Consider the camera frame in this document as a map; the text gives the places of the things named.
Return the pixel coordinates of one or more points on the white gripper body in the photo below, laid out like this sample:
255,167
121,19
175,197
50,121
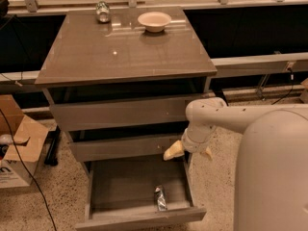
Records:
194,145

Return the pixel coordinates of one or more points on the green soda can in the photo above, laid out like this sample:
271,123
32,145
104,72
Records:
103,12

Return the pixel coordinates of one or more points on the grey middle drawer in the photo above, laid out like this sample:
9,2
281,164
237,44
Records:
123,148

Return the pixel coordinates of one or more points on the cardboard box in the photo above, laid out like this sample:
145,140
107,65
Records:
23,139

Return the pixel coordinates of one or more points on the silver redbull can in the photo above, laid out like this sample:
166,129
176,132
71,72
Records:
160,198

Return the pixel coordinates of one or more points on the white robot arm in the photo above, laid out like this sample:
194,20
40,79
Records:
271,182

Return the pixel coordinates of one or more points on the black stand leg left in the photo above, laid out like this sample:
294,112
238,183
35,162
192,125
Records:
53,139

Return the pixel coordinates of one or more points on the white paper bowl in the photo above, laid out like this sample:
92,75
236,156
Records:
154,22

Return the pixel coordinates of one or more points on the grey top drawer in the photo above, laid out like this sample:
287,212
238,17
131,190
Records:
121,113

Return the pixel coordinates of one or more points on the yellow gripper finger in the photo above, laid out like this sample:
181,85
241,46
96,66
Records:
207,153
176,150

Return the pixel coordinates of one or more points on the black bracket under rail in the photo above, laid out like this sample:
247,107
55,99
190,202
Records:
217,90

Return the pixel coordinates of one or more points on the grey drawer cabinet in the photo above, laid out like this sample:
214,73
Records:
92,62

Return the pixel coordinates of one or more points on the grey metal window rail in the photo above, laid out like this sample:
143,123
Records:
18,82

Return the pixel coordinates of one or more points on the grey open bottom drawer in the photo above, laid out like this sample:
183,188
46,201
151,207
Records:
121,194

